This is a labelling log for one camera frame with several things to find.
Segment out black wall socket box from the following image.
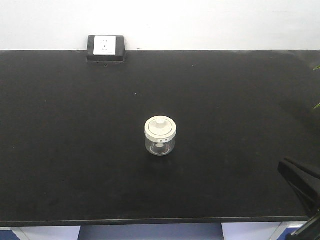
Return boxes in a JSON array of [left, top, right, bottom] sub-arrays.
[[86, 35, 126, 62]]

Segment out green plant leaves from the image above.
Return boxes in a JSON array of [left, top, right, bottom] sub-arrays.
[[312, 64, 320, 111]]

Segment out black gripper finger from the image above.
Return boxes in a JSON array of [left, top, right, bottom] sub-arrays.
[[278, 157, 320, 213], [291, 210, 320, 237]]

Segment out glass jar with cream lid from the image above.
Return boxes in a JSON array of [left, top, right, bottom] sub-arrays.
[[144, 115, 177, 156]]

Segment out blue and white bench cabinets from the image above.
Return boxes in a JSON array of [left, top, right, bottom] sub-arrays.
[[0, 221, 304, 240]]

